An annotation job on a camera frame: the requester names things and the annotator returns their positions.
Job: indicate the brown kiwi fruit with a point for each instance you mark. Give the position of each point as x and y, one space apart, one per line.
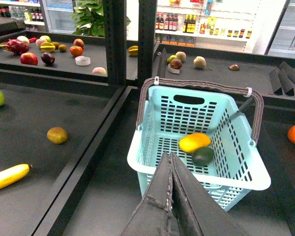
57 135

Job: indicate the black foam divider stack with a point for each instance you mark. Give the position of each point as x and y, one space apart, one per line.
282 79

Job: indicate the white shelf with bottles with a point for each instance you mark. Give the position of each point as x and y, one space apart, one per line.
212 24

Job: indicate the green apple back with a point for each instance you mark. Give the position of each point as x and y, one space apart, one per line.
47 38

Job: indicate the small brown kiwi back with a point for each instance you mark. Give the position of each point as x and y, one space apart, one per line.
62 48

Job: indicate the red apple back tray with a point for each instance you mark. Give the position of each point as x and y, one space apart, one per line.
29 58

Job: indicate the pale peach front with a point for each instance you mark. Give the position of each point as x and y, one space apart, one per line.
99 71

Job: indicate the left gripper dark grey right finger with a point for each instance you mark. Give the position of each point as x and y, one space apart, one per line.
197 213

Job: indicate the yellow star fruit by post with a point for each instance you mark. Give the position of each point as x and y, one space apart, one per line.
133 51

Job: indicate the orange persimmon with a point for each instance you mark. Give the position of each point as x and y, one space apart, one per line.
76 51

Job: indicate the light teal plastic basket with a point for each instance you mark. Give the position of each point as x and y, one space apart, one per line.
212 128

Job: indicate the white onion back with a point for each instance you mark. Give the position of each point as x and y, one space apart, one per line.
23 39

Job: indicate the yellow mango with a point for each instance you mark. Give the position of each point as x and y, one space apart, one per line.
194 141

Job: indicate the black display rack post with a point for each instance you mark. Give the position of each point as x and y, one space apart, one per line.
116 42

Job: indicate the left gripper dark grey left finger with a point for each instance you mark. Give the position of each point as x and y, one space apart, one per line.
152 216

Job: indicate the dark green avocado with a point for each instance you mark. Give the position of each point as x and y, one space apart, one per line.
202 156

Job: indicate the glass door refrigerator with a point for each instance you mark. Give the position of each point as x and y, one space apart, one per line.
282 43

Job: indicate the potted green plant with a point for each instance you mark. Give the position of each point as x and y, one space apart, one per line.
89 16

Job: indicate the tan round pear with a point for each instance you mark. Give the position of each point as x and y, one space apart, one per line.
199 62

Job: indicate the pink dragon fruit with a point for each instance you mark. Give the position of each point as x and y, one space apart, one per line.
15 46

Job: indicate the yellow banana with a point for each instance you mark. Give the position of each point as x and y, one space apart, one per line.
13 174

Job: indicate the pale peach fruit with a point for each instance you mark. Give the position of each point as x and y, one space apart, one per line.
181 55

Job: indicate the dark purple plum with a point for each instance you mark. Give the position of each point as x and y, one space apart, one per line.
47 58

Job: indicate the brown half fruit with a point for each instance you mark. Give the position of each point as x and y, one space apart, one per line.
234 67

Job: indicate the red peach back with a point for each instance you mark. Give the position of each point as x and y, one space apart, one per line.
78 42

